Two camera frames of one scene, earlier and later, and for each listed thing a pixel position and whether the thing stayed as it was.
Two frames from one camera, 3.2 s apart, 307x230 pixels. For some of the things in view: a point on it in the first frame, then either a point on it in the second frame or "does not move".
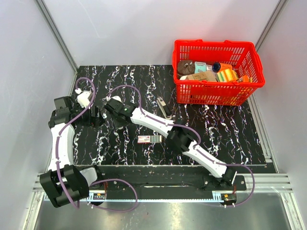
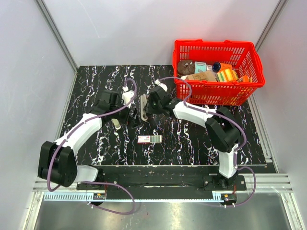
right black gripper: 117,124 → 148,108
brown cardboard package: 206,75 does not move
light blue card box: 200,66 does not move
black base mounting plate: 160,178 does not move
